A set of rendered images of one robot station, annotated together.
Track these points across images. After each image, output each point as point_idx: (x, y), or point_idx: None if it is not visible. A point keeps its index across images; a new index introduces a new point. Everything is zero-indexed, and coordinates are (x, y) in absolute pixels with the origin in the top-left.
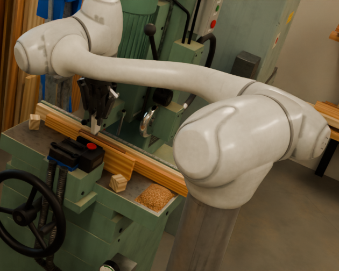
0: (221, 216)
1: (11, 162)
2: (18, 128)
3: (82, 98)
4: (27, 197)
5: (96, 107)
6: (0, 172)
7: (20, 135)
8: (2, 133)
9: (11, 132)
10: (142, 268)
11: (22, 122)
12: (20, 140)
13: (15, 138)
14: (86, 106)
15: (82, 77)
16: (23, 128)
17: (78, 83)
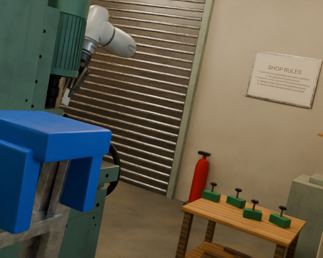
0: None
1: (103, 188)
2: (106, 166)
3: (82, 82)
4: None
5: (71, 85)
6: (116, 150)
7: (103, 163)
8: (118, 165)
9: (112, 165)
10: None
11: (102, 168)
12: (103, 161)
13: (107, 162)
14: (77, 87)
15: (87, 69)
16: (101, 165)
17: (88, 73)
